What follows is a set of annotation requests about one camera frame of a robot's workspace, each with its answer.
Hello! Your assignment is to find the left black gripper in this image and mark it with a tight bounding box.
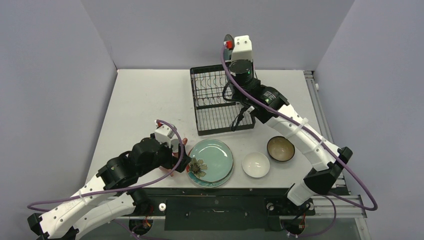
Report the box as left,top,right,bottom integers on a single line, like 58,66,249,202
139,137,191,177

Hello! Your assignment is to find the small pink mug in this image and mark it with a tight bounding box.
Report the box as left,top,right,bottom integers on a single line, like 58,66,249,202
171,138,188,155

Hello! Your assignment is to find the large pink mug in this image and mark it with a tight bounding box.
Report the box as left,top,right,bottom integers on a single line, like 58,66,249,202
159,166,174,177

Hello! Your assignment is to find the light teal flower plate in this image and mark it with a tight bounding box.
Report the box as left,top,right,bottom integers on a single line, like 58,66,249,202
188,138,234,182

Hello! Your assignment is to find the black wire dish rack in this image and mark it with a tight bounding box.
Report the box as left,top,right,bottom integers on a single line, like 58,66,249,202
189,64,256,136

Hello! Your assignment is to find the blue glazed plate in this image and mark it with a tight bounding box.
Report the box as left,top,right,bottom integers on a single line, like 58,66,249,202
223,34,234,42

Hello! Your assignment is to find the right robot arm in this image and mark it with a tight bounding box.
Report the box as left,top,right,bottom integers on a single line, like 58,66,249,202
226,59,353,214

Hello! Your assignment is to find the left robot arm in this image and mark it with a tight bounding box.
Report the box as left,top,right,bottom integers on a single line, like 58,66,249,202
27,128,191,240

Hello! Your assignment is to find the red and blue plate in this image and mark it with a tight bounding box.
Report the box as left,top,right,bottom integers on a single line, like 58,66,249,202
185,165,234,188

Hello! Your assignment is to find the black base panel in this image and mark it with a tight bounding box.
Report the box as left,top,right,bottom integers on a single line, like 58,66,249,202
96,187,347,233

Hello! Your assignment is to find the white bowl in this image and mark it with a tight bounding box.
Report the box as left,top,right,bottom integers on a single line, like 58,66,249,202
241,152,270,178

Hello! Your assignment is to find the dark bowl beige inside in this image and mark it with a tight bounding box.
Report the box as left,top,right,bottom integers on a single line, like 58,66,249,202
266,136,296,162

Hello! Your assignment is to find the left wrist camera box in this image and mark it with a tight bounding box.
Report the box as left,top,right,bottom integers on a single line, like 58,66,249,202
153,122,175,149

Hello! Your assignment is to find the aluminium rail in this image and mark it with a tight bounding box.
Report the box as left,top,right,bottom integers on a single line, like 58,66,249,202
303,70,352,197

